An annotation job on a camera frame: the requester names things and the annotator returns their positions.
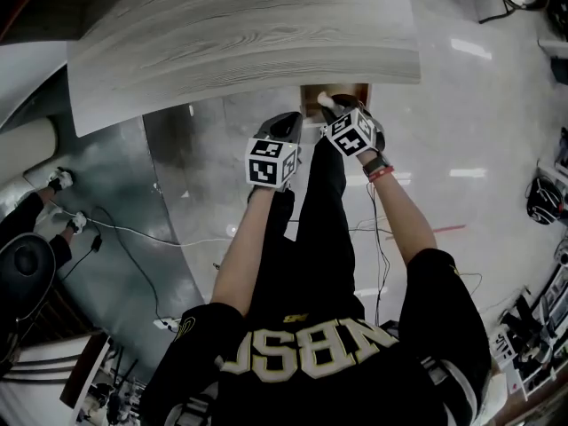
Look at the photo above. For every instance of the brown wooden desk drawer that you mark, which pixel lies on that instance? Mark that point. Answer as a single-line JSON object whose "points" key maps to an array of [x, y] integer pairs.
{"points": [[310, 113]]}

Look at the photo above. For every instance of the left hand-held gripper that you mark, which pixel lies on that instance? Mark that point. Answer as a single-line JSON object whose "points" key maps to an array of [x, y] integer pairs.
{"points": [[268, 162]]}

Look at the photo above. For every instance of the black wristwatch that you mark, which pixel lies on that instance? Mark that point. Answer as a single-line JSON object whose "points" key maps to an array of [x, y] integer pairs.
{"points": [[376, 164]]}

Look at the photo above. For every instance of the black power adapter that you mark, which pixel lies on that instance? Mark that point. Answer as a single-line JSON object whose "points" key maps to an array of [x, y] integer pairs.
{"points": [[96, 243]]}

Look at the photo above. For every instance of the cluttered white shelf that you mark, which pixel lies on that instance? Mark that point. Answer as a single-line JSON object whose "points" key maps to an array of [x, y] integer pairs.
{"points": [[541, 326]]}

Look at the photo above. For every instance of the small white item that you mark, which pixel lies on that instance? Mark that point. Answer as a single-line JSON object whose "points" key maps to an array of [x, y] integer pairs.
{"points": [[325, 99]]}

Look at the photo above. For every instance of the grey wooden desk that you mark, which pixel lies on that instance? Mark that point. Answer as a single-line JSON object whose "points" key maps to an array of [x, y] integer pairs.
{"points": [[231, 42]]}

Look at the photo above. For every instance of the red floor tape strip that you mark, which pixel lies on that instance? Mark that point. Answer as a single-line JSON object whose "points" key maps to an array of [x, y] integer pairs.
{"points": [[444, 229]]}

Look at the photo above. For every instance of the person's right forearm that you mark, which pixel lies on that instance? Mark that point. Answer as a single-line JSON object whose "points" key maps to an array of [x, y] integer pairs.
{"points": [[399, 211]]}

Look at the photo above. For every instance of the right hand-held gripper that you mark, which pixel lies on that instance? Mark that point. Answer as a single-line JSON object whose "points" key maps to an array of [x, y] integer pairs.
{"points": [[352, 133]]}

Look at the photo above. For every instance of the black helmet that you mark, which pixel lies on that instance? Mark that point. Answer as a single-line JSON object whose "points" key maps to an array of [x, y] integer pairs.
{"points": [[543, 202]]}

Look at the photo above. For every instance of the person's black printed shirt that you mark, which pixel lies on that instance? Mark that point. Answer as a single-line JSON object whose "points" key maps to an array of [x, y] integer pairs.
{"points": [[337, 362]]}

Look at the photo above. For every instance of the white round pillar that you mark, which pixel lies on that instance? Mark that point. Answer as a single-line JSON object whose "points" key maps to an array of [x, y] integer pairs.
{"points": [[26, 144]]}

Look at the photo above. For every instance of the white power strip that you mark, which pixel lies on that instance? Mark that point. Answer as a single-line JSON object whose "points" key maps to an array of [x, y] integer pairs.
{"points": [[166, 324]]}

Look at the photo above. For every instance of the person's left forearm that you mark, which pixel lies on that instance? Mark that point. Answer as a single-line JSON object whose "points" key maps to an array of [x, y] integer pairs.
{"points": [[248, 246]]}

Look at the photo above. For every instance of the black office chair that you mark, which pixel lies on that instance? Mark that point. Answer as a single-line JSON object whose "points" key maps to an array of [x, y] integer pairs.
{"points": [[24, 269]]}

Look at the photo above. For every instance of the person's black trousers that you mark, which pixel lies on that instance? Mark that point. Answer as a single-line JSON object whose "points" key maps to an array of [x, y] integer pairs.
{"points": [[321, 220]]}

